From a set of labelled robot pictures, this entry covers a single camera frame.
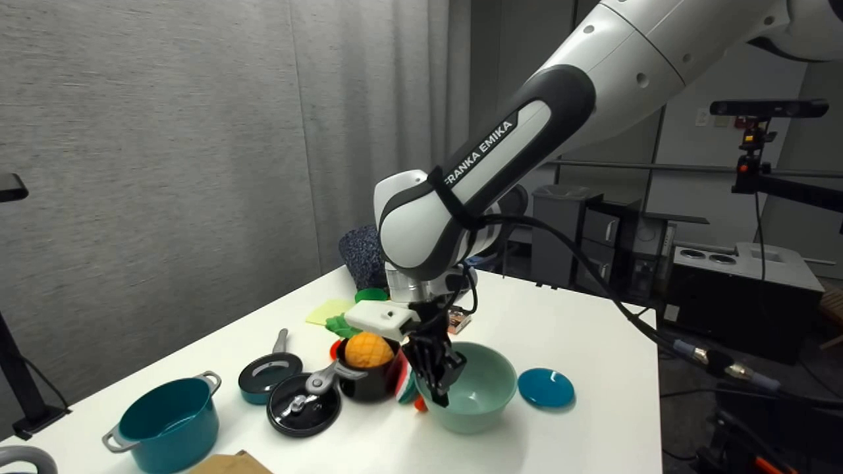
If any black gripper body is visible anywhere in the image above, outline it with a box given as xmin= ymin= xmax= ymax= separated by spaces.
xmin=403 ymin=298 xmax=474 ymax=369

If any mint green ceramic bowl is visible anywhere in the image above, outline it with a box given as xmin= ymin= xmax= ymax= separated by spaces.
xmin=409 ymin=340 xmax=520 ymax=436

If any black bowl with fruit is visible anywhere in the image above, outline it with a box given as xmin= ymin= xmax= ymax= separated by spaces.
xmin=330 ymin=335 xmax=411 ymax=405

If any orange ball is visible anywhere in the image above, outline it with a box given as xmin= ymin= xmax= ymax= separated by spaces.
xmin=344 ymin=330 xmax=396 ymax=371

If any green toy vegetable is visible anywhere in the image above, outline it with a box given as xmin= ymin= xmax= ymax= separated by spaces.
xmin=324 ymin=313 xmax=363 ymax=343

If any teal round lid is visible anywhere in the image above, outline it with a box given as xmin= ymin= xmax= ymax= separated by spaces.
xmin=514 ymin=363 xmax=579 ymax=414

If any dark blue speckled cloth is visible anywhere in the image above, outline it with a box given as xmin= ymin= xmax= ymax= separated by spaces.
xmin=337 ymin=223 xmax=390 ymax=296

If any yellow green flat sheet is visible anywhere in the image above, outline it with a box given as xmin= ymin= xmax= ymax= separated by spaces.
xmin=304 ymin=298 xmax=357 ymax=330

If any black frying pan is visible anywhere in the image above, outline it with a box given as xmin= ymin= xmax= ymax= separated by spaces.
xmin=263 ymin=367 xmax=345 ymax=440

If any black toy pan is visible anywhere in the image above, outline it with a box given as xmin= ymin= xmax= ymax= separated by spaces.
xmin=234 ymin=326 xmax=309 ymax=407

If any teal toy pot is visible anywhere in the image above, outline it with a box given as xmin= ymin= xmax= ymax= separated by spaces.
xmin=101 ymin=369 xmax=224 ymax=474

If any black equipment case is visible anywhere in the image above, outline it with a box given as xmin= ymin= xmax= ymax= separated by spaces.
xmin=665 ymin=240 xmax=831 ymax=363

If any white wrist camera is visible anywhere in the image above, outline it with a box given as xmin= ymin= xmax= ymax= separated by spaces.
xmin=344 ymin=298 xmax=421 ymax=343

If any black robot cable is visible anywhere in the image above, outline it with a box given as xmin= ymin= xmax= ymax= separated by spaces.
xmin=473 ymin=210 xmax=785 ymax=396

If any black camera on boom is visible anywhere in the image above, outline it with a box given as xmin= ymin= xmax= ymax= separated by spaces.
xmin=707 ymin=98 xmax=843 ymax=217

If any black camera on tripod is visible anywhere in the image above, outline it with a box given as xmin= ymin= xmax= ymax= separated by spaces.
xmin=0 ymin=170 xmax=75 ymax=443

